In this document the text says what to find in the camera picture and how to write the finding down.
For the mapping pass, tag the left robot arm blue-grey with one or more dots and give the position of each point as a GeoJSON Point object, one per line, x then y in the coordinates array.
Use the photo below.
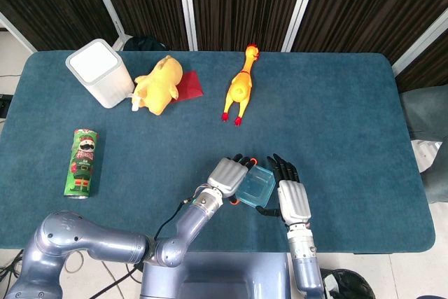
{"type": "Point", "coordinates": [87, 239]}

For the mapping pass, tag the red flat card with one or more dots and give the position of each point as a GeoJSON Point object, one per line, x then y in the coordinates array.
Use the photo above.
{"type": "Point", "coordinates": [190, 85]}

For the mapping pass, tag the black bag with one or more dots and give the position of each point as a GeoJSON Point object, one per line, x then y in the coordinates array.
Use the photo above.
{"type": "Point", "coordinates": [143, 44]}

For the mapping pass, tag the blue-grey robot torso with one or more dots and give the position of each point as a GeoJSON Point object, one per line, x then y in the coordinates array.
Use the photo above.
{"type": "Point", "coordinates": [217, 278]}

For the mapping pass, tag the teal table cloth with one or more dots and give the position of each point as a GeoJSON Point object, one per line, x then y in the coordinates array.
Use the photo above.
{"type": "Point", "coordinates": [332, 120]}

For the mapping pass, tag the black round bin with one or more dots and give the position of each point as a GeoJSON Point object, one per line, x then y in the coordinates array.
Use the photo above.
{"type": "Point", "coordinates": [346, 285]}

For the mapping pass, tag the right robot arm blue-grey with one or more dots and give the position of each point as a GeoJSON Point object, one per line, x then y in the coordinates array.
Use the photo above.
{"type": "Point", "coordinates": [304, 260]}

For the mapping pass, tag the grey upholstered chair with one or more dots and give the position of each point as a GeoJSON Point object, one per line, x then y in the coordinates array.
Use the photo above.
{"type": "Point", "coordinates": [427, 113]}

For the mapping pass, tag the blue translucent lid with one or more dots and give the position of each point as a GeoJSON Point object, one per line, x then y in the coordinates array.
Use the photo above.
{"type": "Point", "coordinates": [255, 183]}

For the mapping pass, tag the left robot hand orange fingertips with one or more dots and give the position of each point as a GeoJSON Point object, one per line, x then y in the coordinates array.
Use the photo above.
{"type": "Point", "coordinates": [227, 174]}

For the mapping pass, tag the yellow rubber chicken toy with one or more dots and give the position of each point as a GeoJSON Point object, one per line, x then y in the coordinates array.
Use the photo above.
{"type": "Point", "coordinates": [239, 89]}

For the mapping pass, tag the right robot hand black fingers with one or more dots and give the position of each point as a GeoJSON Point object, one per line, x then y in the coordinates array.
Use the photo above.
{"type": "Point", "coordinates": [294, 201]}

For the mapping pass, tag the yellow plush pig toy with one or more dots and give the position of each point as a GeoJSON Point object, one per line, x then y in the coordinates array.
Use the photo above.
{"type": "Point", "coordinates": [161, 85]}

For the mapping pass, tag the green Pringles can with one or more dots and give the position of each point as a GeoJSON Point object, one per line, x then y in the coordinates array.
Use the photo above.
{"type": "Point", "coordinates": [82, 162]}

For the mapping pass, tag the white square bin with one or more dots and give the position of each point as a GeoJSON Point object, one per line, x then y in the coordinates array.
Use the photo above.
{"type": "Point", "coordinates": [94, 71]}

